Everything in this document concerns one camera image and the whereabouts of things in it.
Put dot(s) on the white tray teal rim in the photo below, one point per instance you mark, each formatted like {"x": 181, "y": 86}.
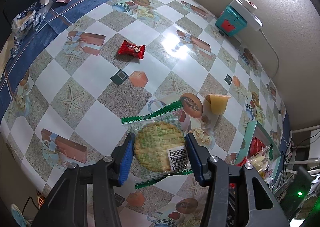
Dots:
{"x": 267, "y": 160}

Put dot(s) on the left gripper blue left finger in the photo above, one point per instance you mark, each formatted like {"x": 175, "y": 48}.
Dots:
{"x": 122, "y": 160}

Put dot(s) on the checkered printed tablecloth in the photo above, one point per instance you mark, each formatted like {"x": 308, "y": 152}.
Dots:
{"x": 64, "y": 93}

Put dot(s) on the crumpled foil wrapper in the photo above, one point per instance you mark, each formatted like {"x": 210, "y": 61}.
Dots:
{"x": 30, "y": 18}

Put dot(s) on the red snack packet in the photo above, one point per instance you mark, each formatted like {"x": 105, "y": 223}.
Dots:
{"x": 255, "y": 146}

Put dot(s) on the teal box red sticker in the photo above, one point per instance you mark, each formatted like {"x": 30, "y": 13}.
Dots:
{"x": 230, "y": 21}

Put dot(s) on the white power strip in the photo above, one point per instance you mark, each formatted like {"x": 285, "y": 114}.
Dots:
{"x": 246, "y": 10}

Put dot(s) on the small red candy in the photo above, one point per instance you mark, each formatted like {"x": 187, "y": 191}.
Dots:
{"x": 128, "y": 48}

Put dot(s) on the round cookie clear packet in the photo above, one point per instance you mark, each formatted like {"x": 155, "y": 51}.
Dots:
{"x": 159, "y": 145}

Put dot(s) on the yellow jelly cup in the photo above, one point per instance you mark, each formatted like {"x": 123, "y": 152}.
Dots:
{"x": 218, "y": 103}

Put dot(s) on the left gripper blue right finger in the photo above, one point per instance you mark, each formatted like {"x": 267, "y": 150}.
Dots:
{"x": 198, "y": 158}

